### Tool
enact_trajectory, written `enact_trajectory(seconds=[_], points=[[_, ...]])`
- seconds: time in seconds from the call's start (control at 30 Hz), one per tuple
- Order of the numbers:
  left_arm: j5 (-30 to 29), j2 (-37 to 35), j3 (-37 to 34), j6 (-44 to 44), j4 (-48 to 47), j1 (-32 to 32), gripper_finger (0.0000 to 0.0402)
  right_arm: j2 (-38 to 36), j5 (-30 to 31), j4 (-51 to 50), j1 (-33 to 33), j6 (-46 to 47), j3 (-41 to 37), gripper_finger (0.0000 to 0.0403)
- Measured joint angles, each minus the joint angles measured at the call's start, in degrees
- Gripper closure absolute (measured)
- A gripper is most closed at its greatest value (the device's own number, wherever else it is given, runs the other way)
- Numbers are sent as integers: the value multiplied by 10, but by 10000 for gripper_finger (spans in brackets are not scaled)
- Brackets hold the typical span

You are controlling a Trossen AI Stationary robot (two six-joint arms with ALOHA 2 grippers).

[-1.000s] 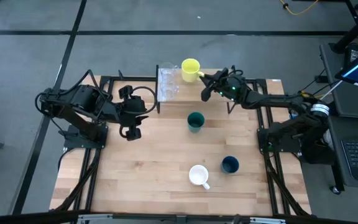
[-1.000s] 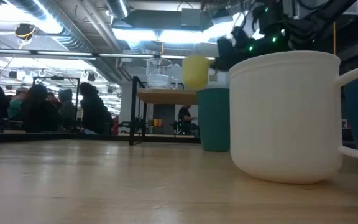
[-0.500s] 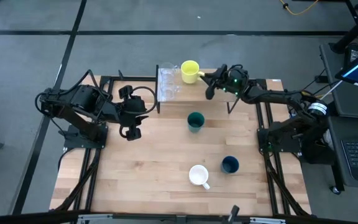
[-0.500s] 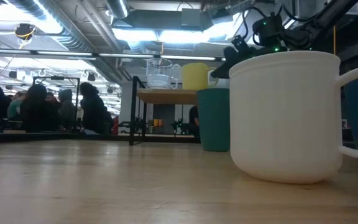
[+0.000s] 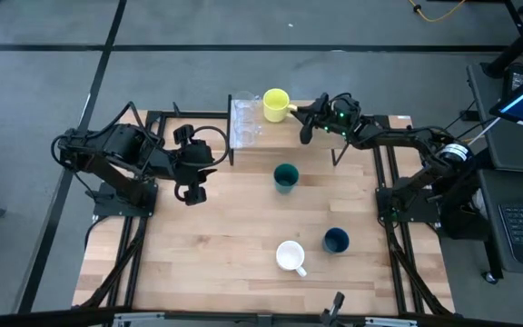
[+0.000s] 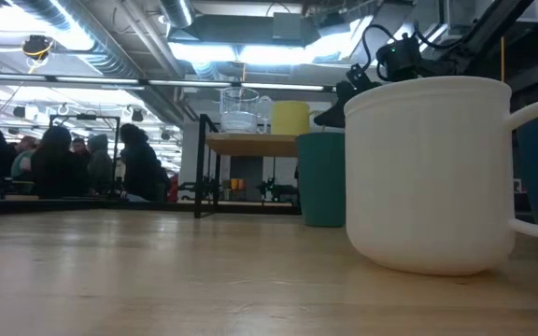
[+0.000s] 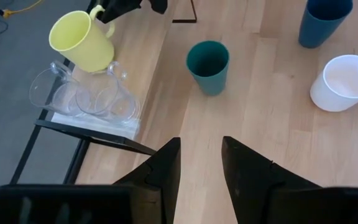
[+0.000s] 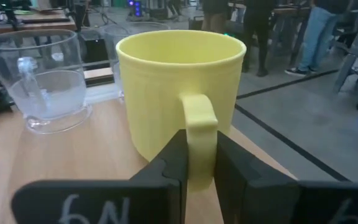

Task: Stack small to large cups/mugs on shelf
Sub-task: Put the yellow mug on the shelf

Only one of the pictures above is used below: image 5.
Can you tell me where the black table-level camera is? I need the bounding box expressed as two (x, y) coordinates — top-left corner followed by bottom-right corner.
(319, 291), (348, 327)

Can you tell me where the teal green cup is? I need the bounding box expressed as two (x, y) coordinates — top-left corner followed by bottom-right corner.
(272, 163), (301, 196)

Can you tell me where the dark blue cup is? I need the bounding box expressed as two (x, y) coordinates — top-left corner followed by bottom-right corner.
(321, 226), (350, 255)

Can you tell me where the clear glass mug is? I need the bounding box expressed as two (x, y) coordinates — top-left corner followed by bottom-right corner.
(232, 116), (264, 149)
(232, 90), (263, 120)

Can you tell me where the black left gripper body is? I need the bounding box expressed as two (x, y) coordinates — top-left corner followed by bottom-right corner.
(172, 140), (218, 186)

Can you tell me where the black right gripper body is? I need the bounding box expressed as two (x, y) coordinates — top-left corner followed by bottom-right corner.
(317, 92), (363, 138)

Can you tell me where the black rig frame bar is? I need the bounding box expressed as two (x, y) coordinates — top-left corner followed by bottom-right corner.
(0, 306), (523, 327)

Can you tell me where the white mug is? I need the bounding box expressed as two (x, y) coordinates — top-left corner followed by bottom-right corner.
(275, 240), (309, 279)

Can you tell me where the yellow mug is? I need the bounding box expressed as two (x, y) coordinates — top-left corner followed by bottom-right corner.
(261, 87), (299, 124)

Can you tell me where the black stand leg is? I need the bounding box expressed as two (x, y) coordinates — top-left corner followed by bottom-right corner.
(482, 0), (523, 79)

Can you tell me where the black desk device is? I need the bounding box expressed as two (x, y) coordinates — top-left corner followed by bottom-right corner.
(500, 63), (523, 100)

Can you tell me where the black table frame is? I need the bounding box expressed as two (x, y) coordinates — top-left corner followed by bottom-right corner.
(73, 102), (456, 319)

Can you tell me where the yellow floor cable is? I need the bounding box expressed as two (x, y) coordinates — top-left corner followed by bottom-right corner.
(406, 0), (468, 24)

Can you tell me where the wooden shelf with black legs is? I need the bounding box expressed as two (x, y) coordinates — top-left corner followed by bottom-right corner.
(226, 94), (351, 168)

